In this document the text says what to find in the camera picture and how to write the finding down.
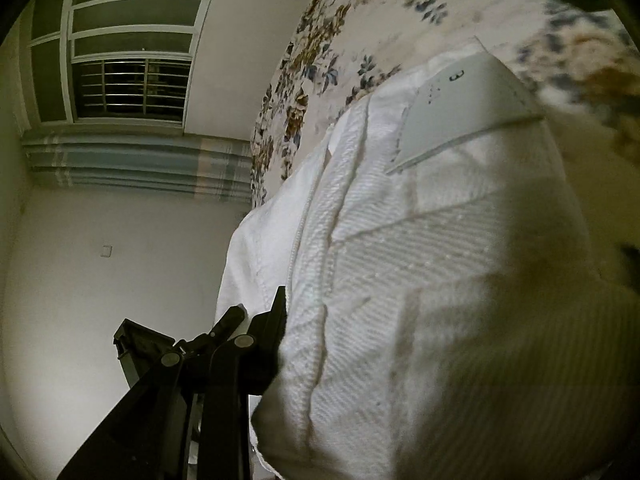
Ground white pants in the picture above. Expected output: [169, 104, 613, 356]
[217, 42, 639, 479]

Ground striped green curtain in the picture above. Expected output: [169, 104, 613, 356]
[22, 133, 252, 204]

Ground barred window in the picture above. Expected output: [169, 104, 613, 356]
[17, 0, 213, 128]

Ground floral bed sheet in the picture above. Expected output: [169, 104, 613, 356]
[250, 0, 639, 206]

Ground white wall switch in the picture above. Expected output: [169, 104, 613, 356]
[101, 245, 113, 258]

